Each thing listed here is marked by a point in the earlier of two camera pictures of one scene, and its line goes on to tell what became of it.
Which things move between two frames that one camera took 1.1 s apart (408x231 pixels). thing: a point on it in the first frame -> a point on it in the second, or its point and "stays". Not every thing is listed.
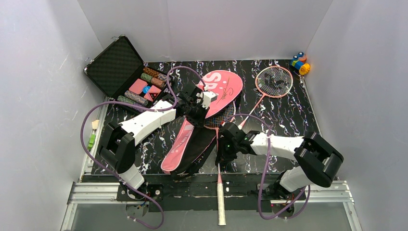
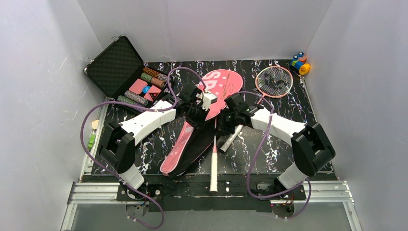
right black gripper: (223, 153) -> (230, 119)
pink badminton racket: (216, 121) -> (213, 187)
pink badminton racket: (274, 82) stays
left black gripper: (197, 115) stays
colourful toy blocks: (299, 62) stays
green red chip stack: (153, 80) stays
